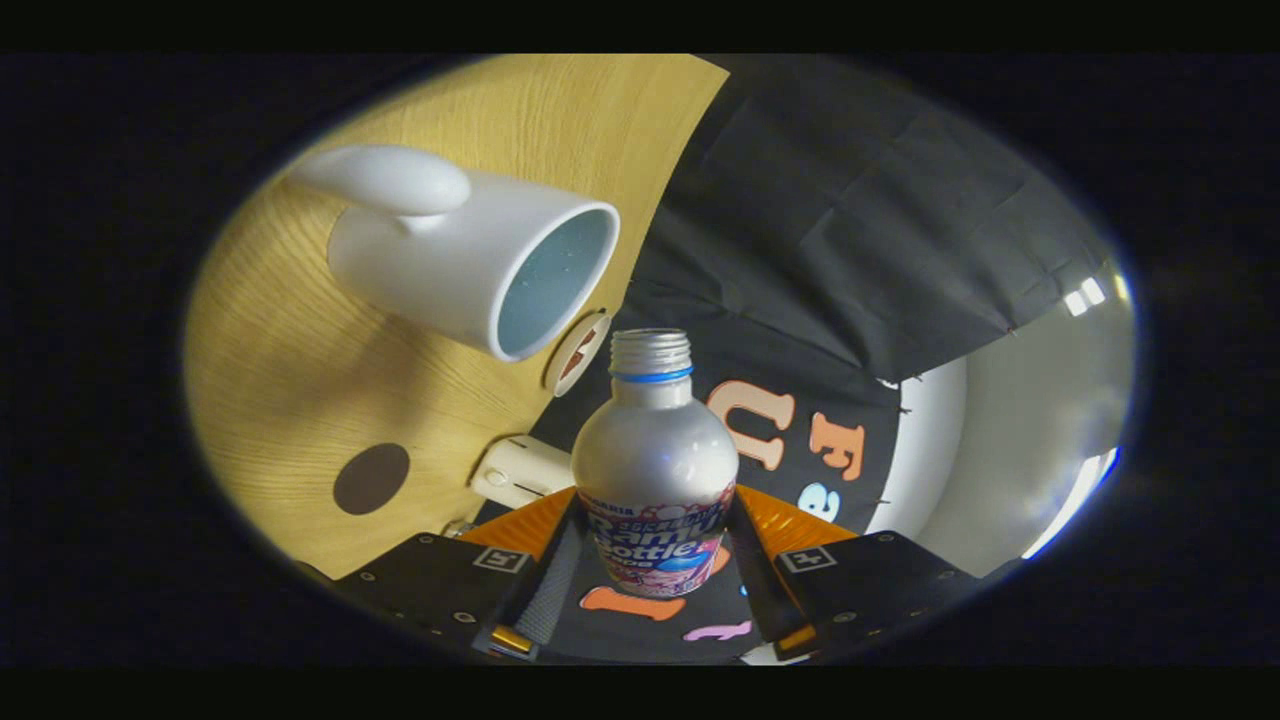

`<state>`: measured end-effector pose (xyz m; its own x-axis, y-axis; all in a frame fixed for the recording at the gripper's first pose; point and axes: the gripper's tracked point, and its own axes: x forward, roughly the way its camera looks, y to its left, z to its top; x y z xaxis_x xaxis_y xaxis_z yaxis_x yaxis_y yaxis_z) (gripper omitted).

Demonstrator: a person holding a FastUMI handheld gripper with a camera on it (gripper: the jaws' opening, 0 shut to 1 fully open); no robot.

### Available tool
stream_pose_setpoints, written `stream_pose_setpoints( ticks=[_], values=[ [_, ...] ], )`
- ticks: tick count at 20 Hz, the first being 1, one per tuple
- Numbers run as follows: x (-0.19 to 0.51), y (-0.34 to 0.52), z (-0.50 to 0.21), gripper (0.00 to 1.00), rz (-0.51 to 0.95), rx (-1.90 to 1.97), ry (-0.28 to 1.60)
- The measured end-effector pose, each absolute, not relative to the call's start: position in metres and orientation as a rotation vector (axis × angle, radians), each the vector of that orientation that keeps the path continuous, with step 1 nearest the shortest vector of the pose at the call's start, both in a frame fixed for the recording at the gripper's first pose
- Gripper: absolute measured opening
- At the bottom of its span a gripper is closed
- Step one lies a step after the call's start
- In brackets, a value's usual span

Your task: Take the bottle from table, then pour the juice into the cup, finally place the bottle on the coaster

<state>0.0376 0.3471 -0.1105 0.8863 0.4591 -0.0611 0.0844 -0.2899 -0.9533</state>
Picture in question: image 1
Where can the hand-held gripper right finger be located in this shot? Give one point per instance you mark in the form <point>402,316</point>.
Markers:
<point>757,585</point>

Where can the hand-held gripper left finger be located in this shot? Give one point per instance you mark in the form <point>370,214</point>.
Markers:
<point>558,585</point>

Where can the silver juice bottle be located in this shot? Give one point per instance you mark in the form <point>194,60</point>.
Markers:
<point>655,460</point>

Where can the dark brown round coaster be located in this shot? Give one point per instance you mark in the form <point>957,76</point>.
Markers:
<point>371,478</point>

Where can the white cup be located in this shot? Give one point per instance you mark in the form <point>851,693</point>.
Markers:
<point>440,260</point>

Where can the white toaster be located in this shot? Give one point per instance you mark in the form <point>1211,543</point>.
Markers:
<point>520,465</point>

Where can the white round plate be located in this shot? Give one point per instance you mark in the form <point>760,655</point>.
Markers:
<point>558,375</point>

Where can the red food pieces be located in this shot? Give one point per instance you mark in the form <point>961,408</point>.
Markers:
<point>580,355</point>

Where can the long ceiling light panel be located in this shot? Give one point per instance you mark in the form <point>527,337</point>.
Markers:
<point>1075,500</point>

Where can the wooden table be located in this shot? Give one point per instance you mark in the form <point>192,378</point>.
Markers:
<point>300,360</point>

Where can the black backdrop cloth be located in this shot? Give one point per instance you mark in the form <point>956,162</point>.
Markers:
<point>850,200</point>

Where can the short ceiling light strip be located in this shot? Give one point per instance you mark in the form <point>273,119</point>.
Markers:
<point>1083,297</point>

